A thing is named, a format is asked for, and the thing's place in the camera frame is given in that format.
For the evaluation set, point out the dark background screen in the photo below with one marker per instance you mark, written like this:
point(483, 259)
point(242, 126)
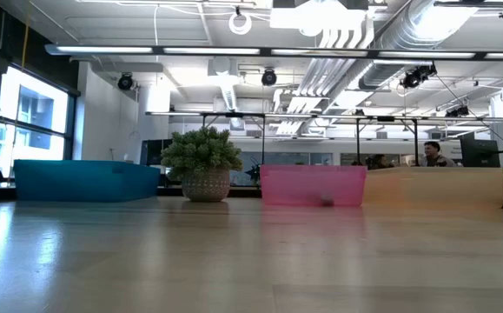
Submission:
point(151, 152)

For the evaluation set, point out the silver air duct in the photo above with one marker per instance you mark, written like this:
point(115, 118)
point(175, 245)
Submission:
point(390, 65)

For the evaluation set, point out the orange plastic bin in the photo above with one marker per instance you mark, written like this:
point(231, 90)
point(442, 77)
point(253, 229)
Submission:
point(433, 187)

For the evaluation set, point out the green succulent in white pot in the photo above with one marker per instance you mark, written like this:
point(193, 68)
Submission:
point(201, 152)

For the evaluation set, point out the pink plastic bin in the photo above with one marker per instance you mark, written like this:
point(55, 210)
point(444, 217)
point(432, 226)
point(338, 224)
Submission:
point(312, 182)

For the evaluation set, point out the small black ceiling camera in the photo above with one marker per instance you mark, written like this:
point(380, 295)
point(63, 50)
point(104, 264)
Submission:
point(457, 112)

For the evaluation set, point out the black background robot arm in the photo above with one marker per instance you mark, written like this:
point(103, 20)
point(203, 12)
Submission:
point(255, 174)

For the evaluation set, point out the blue plastic bin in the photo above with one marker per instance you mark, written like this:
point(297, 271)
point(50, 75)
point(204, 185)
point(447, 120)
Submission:
point(86, 182)

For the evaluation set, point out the black background gantry frame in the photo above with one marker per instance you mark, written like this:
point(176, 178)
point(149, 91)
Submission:
point(233, 115)

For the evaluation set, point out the black monitor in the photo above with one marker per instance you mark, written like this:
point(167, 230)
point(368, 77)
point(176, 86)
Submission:
point(479, 153)

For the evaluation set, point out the person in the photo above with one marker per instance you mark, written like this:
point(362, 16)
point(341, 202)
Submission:
point(432, 150)
point(377, 161)

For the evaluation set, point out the large window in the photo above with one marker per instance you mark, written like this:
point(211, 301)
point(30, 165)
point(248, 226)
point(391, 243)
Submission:
point(34, 108)

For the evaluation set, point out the overhead light bar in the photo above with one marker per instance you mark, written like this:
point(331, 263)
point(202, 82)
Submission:
point(103, 49)

